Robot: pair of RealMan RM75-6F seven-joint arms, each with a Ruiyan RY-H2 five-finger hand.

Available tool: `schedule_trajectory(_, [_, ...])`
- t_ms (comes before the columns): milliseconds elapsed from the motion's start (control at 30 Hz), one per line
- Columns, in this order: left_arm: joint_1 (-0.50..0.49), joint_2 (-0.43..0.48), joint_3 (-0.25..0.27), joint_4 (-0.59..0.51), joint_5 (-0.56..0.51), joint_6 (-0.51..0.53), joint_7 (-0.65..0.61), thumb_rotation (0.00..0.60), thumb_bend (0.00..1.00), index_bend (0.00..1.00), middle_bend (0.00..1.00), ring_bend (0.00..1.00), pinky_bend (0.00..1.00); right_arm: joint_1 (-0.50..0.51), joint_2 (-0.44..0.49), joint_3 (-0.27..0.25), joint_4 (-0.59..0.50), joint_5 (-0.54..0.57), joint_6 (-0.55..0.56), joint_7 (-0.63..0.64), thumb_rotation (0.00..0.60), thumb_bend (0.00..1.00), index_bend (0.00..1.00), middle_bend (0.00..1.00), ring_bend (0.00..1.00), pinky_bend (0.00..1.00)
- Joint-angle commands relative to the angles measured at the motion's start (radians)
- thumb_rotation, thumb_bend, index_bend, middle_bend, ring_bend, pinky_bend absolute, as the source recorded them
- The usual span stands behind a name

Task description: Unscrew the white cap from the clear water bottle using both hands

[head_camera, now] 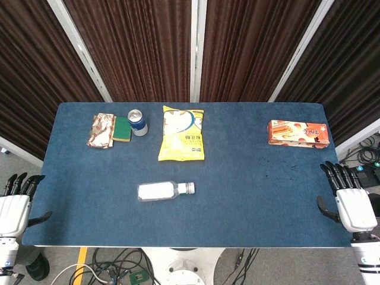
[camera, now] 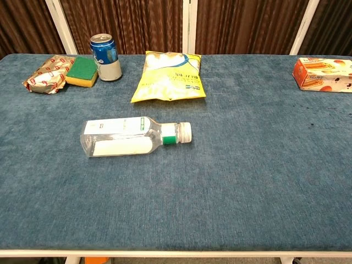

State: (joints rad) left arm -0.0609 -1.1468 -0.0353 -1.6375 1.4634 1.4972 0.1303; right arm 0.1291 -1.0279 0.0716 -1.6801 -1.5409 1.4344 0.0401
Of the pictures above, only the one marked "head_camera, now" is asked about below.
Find orange biscuit box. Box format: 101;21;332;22
267;119;331;148

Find black coiled cables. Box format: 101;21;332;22
339;135;380;167

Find black cable with connector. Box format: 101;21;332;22
230;248;259;285

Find blue soda can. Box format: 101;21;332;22
127;109;148;137

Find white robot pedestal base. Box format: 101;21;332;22
139;248;224;285

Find clear plastic bottle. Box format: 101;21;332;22
137;181;196;203

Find brown pleated curtain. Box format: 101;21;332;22
0;0;105;160
276;0;380;147
63;0;193;103
199;0;324;103

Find black floor cable bundle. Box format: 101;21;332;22
67;248;156;285

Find black caster foot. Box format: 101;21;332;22
17;246;50;281

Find white frame post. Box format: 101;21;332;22
267;0;335;103
189;0;208;103
335;118;380;157
46;0;113;103
0;135;45;169

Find blue table mat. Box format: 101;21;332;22
22;102;362;248

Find white floor cable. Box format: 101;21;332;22
50;263;111;285

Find red white wrapped packet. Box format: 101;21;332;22
86;113;116;148

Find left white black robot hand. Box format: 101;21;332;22
0;173;53;238

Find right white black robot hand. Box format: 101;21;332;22
316;161;379;233

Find green circuit board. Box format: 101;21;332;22
129;270;148;284

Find yellow snack bag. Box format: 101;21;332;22
157;105;206;162

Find green yellow sponge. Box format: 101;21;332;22
112;116;132;143

